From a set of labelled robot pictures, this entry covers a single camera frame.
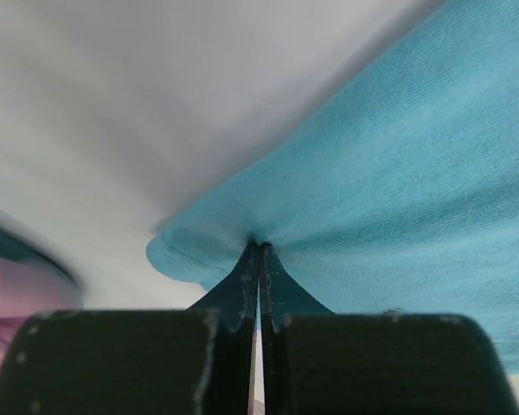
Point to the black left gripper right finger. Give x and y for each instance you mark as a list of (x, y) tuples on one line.
[(319, 362)]

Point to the pink t-shirt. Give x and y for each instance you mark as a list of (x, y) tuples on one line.
[(17, 298)]

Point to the teal t-shirt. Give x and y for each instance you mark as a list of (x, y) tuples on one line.
[(400, 194)]

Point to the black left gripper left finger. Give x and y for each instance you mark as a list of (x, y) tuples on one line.
[(194, 361)]

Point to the grey-blue plastic basket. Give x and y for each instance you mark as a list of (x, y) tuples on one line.
[(34, 255)]

